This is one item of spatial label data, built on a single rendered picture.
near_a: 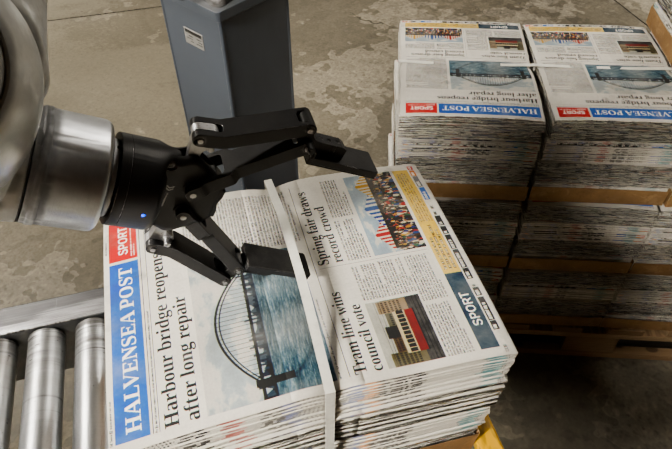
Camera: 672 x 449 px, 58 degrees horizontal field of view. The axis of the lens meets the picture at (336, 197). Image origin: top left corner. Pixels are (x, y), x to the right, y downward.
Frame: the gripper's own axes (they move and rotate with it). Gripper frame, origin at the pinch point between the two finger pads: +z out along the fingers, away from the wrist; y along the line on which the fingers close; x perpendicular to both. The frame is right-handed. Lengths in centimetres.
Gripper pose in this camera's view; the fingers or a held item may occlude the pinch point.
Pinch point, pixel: (327, 215)
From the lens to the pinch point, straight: 58.6
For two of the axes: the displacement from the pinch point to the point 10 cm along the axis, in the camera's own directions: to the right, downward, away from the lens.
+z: 8.5, 1.7, 5.0
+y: -4.5, 7.1, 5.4
